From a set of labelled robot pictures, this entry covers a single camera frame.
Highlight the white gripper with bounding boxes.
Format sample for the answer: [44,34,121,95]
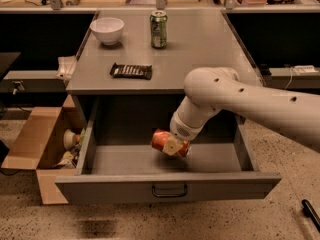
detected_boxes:
[162,112,202,156]

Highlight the orange coke can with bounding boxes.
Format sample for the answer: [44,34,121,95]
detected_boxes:
[151,129,190,157]

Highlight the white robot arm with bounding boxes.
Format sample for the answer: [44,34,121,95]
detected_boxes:
[163,67,320,155]

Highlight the grey open top drawer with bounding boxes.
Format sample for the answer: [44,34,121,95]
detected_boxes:
[56,96,281,204]

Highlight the green soda can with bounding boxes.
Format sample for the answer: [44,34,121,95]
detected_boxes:
[150,10,168,48]

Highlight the grey cabinet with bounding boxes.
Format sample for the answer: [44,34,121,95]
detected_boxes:
[65,7,265,125]

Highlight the dark snack bar wrapper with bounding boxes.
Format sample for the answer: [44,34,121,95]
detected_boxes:
[110,63,153,80]

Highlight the white cup in box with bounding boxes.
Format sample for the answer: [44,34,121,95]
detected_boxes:
[63,129,79,150]

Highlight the white bowl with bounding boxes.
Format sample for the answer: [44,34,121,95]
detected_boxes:
[90,17,124,45]

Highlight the brown cardboard box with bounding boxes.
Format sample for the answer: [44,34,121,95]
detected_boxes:
[1,95,83,205]

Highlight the black rod on floor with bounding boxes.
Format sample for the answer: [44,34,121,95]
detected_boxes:
[301,199,320,233]

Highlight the white power strip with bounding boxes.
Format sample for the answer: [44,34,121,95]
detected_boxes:
[293,65,319,75]

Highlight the black drawer handle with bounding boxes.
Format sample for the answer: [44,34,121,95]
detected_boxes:
[151,184,188,198]

